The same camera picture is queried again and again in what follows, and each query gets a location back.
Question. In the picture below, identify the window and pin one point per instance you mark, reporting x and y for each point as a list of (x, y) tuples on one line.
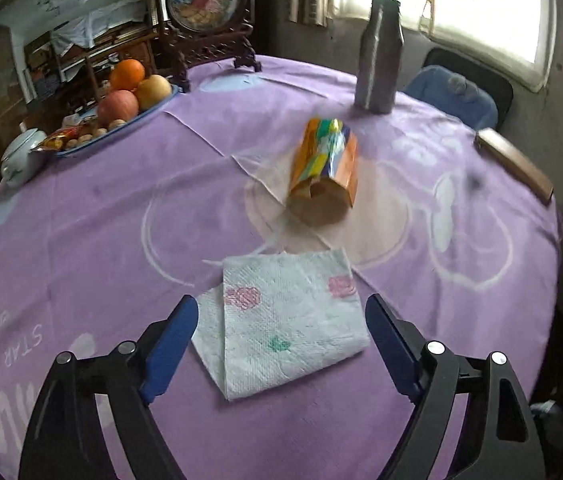
[(486, 5)]

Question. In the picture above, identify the black chair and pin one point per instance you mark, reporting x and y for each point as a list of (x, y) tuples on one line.
[(496, 85)]

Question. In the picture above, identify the cluttered wooden shelf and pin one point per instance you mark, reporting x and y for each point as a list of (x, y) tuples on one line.
[(76, 60)]

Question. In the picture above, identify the blue fruit plate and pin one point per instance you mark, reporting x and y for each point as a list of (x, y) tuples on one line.
[(159, 102)]

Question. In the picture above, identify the white printed paper napkin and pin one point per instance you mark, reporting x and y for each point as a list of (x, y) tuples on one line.
[(286, 330)]

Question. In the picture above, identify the orange colourful carton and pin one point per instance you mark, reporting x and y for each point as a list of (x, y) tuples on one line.
[(324, 170)]

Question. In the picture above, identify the white cloth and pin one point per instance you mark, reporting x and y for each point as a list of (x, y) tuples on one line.
[(91, 27)]

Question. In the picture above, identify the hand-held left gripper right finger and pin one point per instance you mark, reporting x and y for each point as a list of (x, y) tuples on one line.
[(391, 345)]

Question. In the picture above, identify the red apple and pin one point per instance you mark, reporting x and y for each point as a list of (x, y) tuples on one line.
[(117, 106)]

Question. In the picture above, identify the wooden block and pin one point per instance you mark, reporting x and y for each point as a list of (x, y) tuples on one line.
[(511, 162)]

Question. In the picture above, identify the grey metal bottle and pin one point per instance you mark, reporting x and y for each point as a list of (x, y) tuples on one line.
[(379, 60)]

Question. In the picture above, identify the yellow apple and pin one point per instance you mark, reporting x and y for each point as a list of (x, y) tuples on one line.
[(154, 91)]

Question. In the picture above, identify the blue chair cushion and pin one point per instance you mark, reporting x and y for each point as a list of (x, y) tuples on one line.
[(441, 100)]

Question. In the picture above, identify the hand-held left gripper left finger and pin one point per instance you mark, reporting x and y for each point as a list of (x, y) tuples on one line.
[(171, 345)]

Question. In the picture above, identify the white ceramic pot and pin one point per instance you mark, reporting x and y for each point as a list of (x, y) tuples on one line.
[(21, 157)]

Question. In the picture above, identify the pile of walnuts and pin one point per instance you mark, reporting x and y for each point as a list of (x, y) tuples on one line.
[(96, 132)]

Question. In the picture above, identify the orange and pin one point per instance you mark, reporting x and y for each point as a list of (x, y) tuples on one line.
[(127, 75)]

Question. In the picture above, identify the grey cloth lump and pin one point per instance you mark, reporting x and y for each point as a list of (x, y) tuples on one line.
[(461, 85)]

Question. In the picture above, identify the round embroidered table screen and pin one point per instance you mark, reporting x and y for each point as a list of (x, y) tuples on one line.
[(201, 0)]

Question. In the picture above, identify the pile of wrapped candies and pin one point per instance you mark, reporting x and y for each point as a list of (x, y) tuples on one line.
[(61, 139)]

